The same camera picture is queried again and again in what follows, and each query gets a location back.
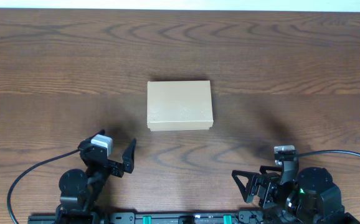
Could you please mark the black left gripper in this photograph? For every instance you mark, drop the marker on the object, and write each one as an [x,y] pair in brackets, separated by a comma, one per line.
[112,164]

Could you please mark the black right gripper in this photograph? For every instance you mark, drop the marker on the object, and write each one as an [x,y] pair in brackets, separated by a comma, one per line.
[259,185]

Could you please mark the cardboard box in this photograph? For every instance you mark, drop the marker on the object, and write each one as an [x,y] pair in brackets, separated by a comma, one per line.
[179,105]

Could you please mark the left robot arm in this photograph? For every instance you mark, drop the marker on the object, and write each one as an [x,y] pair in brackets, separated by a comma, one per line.
[80,189]

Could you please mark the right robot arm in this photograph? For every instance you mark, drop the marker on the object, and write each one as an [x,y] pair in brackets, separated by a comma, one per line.
[290,196]

